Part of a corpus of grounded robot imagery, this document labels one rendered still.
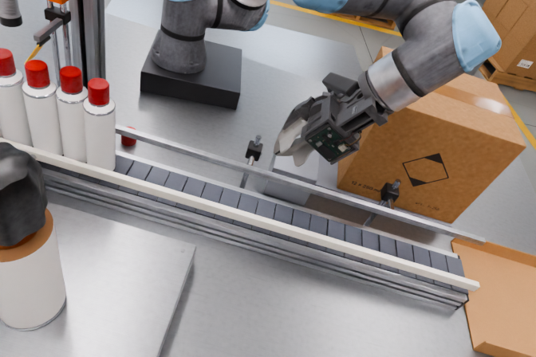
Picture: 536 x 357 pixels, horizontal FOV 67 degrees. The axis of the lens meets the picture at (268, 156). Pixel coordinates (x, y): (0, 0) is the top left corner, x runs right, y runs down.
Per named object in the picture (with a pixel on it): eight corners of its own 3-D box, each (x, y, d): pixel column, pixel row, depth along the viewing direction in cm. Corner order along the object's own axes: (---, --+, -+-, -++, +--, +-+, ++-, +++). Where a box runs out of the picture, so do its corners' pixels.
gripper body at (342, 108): (295, 137, 58) (364, 92, 52) (301, 103, 65) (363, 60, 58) (329, 168, 61) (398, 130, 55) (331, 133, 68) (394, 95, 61)
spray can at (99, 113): (82, 173, 78) (75, 87, 64) (94, 154, 81) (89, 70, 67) (108, 180, 78) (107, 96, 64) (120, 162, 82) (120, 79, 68)
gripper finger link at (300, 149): (270, 171, 66) (313, 146, 61) (276, 148, 71) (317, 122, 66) (284, 182, 68) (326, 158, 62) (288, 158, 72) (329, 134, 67)
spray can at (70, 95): (57, 158, 79) (45, 70, 65) (77, 143, 82) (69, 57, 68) (79, 170, 78) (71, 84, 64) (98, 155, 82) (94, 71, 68)
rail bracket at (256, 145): (229, 205, 87) (246, 153, 76) (236, 182, 93) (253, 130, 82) (243, 210, 88) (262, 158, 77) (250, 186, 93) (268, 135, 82)
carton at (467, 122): (336, 188, 97) (387, 100, 79) (339, 127, 115) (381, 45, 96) (451, 225, 99) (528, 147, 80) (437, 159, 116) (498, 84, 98)
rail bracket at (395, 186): (359, 245, 89) (393, 199, 78) (359, 220, 95) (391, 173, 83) (372, 249, 89) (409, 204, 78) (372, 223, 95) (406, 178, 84)
